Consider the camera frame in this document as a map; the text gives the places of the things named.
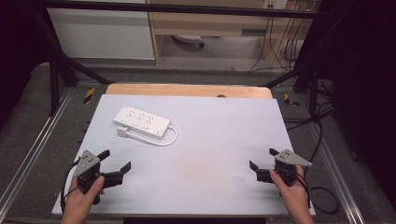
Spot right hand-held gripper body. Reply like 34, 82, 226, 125
256, 148, 313, 188

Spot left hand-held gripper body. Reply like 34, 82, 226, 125
73, 149, 124, 205

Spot white power strip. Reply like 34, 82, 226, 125
113, 105, 172, 138

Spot person's right hand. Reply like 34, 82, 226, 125
269, 165, 313, 217

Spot person's left hand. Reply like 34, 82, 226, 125
63, 175, 106, 217

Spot yellow black striped tape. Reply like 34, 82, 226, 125
283, 92, 301, 107
82, 87, 96, 105

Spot wooden table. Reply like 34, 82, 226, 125
105, 82, 274, 100

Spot black curtain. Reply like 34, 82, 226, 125
0, 0, 61, 129
295, 0, 396, 206

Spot white cabinet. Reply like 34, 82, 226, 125
46, 7, 156, 61

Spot light wooden desk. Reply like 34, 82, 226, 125
145, 0, 314, 67

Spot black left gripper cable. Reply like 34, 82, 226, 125
60, 158, 82, 213

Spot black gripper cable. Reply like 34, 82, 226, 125
295, 169, 340, 216
60, 158, 82, 213

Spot aluminium rail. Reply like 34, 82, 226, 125
0, 88, 75, 213
305, 120, 366, 224

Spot white power cable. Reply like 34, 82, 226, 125
126, 123, 179, 147

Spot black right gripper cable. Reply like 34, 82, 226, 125
295, 169, 340, 216

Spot black floor cables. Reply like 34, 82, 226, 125
283, 77, 336, 171

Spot hanging black cables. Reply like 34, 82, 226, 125
247, 8, 307, 73

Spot white extension socket with cord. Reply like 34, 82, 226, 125
172, 34, 206, 49

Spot white wall socket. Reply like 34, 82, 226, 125
262, 0, 290, 10

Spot black metal frame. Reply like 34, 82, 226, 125
30, 0, 334, 117

